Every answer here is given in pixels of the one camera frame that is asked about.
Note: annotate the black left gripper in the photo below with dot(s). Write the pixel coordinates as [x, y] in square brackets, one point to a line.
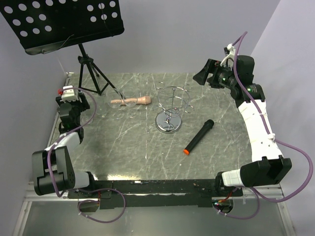
[83, 105]

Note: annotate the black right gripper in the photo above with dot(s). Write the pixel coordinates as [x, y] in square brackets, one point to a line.
[213, 67]

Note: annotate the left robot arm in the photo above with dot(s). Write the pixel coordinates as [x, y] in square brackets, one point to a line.
[52, 170]

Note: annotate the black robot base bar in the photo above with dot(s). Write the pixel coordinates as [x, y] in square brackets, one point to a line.
[155, 193]

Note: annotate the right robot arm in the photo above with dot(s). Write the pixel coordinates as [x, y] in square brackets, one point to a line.
[268, 166]

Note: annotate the chrome wine glass rack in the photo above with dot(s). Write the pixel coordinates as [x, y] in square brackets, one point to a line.
[174, 101]

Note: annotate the black microphone orange end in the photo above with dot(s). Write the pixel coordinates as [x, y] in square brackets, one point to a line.
[207, 126]

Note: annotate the black music stand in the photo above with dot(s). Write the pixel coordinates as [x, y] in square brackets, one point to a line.
[45, 26]

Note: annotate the aluminium frame rail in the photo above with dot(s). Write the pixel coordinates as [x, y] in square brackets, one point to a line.
[213, 138]

